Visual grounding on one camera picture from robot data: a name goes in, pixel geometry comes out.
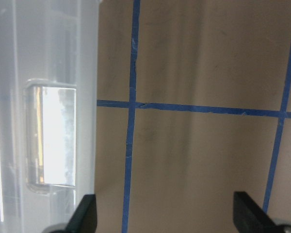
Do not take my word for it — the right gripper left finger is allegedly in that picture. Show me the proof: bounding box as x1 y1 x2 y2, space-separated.
65 194 97 233

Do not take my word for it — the clear plastic box lid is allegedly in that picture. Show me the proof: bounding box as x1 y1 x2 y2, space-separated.
0 0 100 233

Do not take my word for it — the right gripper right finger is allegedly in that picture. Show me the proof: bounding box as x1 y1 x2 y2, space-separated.
233 191 291 233

